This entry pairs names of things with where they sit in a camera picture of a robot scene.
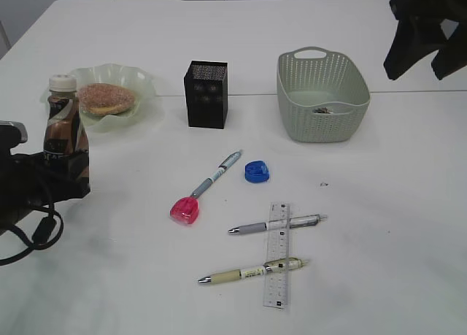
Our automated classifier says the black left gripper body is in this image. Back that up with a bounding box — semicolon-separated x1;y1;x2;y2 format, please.
1;147;90;226

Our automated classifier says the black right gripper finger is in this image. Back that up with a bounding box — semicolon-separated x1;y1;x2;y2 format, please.
383;19;436;80
431;41;466;80

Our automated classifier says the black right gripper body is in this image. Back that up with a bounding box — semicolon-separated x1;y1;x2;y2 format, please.
389;0;466;50

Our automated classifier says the brown coffee bottle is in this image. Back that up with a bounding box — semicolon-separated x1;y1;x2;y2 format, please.
43;74;89;182

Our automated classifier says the paper piece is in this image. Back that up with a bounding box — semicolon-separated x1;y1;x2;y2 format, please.
313;107;336;115

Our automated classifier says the round sugared bread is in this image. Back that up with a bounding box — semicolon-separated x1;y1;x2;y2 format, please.
77;83;136;116

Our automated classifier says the pale green woven basket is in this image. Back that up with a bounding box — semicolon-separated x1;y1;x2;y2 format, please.
277;47;371;143

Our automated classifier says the pale green wavy plate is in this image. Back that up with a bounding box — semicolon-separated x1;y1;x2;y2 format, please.
39;63;158;134

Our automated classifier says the pink pencil sharpener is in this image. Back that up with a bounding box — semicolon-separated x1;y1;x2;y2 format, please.
170;196;199;225

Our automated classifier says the blue pencil sharpener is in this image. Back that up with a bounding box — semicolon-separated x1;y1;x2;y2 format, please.
244;161;270;183

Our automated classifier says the black mesh pen holder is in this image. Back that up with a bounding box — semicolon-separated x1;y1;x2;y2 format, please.
184;61;228;129

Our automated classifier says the blue grey ballpoint pen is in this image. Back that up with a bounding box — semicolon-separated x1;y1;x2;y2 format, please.
190;150;243;199

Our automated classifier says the beige ballpoint pen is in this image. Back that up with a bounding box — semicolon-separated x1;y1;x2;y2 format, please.
198;259;311;286

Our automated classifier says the clear plastic ruler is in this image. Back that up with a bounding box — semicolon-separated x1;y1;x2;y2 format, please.
263;202;290;309

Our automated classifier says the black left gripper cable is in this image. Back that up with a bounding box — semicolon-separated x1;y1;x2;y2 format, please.
0;203;65;266

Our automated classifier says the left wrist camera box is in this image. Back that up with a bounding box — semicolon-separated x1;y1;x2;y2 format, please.
0;120;28;149

